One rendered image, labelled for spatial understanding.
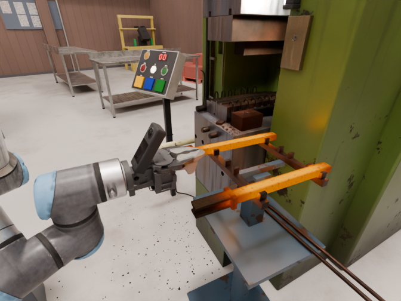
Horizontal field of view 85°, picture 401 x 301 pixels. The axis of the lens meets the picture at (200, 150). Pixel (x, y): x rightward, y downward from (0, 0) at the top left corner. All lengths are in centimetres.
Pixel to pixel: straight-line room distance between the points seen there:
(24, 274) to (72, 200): 15
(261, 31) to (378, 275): 157
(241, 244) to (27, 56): 907
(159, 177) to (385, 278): 162
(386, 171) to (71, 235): 127
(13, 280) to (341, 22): 100
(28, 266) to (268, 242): 64
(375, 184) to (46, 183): 133
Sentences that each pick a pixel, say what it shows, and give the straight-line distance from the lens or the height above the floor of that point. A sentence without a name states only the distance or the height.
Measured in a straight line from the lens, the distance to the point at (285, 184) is 62.
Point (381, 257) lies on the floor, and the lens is 200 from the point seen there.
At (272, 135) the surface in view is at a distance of 86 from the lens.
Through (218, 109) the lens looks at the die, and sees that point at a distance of 113.
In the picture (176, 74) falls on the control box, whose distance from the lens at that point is 143.
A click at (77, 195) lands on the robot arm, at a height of 103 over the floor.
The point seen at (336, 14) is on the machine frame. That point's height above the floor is 136.
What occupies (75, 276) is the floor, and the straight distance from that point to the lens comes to 171.
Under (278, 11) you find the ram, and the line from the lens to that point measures 109.
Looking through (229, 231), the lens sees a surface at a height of 70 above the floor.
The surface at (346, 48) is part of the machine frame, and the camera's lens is 84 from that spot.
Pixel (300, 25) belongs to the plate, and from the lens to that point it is 92.
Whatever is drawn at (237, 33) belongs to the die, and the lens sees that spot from 103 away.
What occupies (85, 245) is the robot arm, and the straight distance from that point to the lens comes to 59.
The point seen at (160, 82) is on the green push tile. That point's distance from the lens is 144.
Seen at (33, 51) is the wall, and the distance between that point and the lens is 939.
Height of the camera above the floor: 131
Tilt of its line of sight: 29 degrees down
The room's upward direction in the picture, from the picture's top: straight up
